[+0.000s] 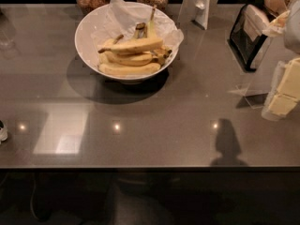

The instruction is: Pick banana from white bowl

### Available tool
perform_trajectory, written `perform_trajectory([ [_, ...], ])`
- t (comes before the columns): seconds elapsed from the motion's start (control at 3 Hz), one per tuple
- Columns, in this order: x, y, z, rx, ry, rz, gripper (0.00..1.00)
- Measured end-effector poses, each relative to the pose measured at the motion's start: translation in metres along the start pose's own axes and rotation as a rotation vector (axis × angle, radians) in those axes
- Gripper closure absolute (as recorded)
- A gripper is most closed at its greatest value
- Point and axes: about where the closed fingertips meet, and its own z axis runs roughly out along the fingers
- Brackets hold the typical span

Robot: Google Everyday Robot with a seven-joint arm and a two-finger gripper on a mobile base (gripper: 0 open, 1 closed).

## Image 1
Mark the middle yellow banana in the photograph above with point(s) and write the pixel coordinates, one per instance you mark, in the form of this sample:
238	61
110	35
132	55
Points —
136	59

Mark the bottom yellow banana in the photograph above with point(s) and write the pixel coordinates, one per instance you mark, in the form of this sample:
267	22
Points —
121	70

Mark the top yellow banana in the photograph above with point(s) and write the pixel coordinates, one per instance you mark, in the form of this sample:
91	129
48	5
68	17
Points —
139	45

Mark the upright yellow banana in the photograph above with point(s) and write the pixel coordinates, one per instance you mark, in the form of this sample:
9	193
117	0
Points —
146	30

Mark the white ceramic bowl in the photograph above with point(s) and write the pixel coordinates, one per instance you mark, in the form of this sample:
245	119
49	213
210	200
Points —
89	53

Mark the white paper liner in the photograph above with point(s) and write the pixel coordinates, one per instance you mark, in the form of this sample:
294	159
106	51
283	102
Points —
120	17

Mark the clear acrylic stand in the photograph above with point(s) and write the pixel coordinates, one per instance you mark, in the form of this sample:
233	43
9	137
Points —
248	98

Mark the white paper bag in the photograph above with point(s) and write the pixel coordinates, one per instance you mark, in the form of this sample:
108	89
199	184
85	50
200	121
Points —
196	11

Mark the brown paper bag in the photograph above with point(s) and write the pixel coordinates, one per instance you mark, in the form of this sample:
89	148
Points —
280	10

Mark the black wire napkin holder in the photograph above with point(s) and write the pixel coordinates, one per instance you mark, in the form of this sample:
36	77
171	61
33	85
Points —
247	37

